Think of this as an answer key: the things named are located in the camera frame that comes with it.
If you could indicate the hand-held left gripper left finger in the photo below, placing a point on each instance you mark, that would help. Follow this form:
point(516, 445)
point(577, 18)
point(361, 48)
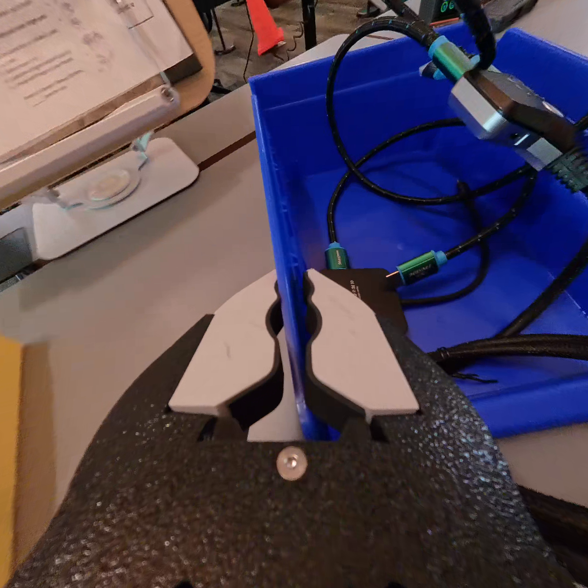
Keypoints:
point(229, 358)

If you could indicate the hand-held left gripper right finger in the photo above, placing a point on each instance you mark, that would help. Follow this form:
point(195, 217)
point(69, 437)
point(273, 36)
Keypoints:
point(358, 363)

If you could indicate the blue plastic bin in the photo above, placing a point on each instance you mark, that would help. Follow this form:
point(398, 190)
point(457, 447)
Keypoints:
point(404, 234)

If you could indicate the black HDMI switch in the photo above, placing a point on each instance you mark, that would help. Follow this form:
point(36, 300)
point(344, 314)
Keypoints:
point(514, 105)

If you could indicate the black flat adapter box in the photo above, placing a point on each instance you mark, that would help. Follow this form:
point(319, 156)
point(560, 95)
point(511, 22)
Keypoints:
point(381, 294)

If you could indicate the laminated instruction sheet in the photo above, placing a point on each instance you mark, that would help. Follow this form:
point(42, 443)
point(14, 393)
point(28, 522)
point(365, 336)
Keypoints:
point(69, 69)

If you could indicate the orange traffic cone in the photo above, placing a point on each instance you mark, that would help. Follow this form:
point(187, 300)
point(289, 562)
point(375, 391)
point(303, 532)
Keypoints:
point(266, 27)

